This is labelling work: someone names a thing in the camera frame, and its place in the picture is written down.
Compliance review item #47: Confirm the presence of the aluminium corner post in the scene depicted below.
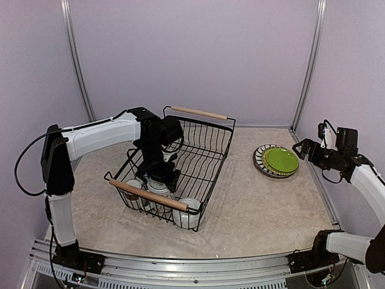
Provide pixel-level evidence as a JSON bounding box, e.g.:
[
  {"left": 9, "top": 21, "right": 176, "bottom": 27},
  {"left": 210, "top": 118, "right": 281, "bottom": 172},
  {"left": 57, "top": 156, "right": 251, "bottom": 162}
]
[
  {"left": 291, "top": 0, "right": 327, "bottom": 133},
  {"left": 60, "top": 0, "right": 96, "bottom": 122}
]

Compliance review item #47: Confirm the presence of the white calligraphy cup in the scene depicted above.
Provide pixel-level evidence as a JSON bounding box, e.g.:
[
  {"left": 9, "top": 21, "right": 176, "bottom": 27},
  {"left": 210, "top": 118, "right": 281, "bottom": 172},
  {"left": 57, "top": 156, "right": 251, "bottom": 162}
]
[{"left": 147, "top": 178, "right": 174, "bottom": 213}]

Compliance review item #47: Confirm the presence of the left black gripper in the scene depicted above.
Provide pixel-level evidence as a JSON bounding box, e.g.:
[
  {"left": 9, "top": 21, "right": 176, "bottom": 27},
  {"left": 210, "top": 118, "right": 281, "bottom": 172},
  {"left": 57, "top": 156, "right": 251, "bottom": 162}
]
[{"left": 136, "top": 140, "right": 182, "bottom": 193}]

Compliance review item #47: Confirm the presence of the aluminium front rail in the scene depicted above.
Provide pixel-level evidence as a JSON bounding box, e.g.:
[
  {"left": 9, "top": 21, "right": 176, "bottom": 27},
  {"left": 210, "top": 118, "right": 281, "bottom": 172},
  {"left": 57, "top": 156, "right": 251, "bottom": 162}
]
[{"left": 28, "top": 237, "right": 371, "bottom": 289}]

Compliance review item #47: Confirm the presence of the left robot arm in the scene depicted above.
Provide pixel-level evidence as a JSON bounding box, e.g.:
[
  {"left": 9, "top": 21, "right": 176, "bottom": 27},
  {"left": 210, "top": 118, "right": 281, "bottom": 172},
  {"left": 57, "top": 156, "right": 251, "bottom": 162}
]
[{"left": 41, "top": 107, "right": 184, "bottom": 268}]

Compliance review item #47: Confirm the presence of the left aluminium corner post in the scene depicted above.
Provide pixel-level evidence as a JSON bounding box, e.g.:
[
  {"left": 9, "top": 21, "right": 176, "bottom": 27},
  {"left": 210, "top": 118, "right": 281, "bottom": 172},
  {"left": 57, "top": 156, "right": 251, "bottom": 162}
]
[{"left": 60, "top": 0, "right": 96, "bottom": 122}]

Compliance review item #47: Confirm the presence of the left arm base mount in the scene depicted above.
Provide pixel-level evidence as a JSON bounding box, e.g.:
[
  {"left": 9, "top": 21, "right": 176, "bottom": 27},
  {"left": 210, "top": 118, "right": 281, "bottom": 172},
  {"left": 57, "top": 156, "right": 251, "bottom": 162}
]
[{"left": 53, "top": 240, "right": 106, "bottom": 275}]

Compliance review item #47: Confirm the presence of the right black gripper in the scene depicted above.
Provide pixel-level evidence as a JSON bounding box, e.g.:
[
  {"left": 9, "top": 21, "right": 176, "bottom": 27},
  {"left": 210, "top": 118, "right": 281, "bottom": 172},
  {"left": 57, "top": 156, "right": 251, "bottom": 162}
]
[{"left": 293, "top": 138, "right": 343, "bottom": 170}]

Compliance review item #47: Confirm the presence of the right aluminium corner post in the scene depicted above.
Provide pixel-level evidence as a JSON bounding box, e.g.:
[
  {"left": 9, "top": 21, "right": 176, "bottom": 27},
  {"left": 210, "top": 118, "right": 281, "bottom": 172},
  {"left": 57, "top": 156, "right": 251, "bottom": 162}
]
[{"left": 291, "top": 0, "right": 327, "bottom": 133}]

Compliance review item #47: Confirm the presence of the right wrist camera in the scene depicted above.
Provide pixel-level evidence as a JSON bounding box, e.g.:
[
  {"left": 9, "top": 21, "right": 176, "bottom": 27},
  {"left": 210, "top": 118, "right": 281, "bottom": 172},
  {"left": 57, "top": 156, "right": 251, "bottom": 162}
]
[{"left": 318, "top": 121, "right": 332, "bottom": 149}]

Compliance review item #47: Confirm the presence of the black wire dish rack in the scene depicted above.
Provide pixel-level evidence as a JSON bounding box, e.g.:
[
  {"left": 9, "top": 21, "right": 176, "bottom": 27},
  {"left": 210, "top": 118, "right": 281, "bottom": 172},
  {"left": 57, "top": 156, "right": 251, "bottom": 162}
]
[{"left": 104, "top": 114, "right": 234, "bottom": 225}]

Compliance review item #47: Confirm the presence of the white blue-striped plate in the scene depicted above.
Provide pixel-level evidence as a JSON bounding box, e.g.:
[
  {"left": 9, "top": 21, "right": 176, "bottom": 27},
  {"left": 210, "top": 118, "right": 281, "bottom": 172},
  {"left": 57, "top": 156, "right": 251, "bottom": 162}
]
[{"left": 254, "top": 144, "right": 297, "bottom": 176}]

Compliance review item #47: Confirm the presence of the green plate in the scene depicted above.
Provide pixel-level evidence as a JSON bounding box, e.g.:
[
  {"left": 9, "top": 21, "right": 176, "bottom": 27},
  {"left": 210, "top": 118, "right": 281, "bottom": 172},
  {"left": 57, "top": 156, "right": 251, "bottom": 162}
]
[{"left": 264, "top": 148, "right": 300, "bottom": 174}]

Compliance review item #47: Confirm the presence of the white ceramic bowl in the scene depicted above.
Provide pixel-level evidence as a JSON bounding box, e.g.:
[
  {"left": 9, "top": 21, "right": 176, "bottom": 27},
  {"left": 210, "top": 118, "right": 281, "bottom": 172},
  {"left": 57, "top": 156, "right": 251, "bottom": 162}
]
[{"left": 172, "top": 197, "right": 204, "bottom": 229}]

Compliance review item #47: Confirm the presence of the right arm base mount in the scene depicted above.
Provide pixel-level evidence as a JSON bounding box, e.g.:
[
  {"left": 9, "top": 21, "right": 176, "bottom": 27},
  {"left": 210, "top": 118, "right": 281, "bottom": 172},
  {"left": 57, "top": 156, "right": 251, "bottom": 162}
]
[{"left": 288, "top": 237, "right": 339, "bottom": 273}]

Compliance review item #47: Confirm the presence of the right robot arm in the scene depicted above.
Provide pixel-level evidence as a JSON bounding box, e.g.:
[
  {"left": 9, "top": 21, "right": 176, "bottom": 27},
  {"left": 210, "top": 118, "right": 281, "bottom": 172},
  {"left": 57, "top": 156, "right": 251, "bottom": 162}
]
[{"left": 292, "top": 123, "right": 384, "bottom": 274}]

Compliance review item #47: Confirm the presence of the brown white small cup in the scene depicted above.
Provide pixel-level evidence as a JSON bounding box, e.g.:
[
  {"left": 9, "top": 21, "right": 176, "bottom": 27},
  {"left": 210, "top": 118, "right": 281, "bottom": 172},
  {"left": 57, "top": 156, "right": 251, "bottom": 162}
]
[{"left": 123, "top": 179, "right": 143, "bottom": 210}]

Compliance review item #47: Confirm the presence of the woven bamboo tray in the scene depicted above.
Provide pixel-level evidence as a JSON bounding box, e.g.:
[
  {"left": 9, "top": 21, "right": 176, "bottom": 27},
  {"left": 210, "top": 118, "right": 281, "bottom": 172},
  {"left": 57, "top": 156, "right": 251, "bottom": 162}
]
[{"left": 260, "top": 146, "right": 300, "bottom": 177}]

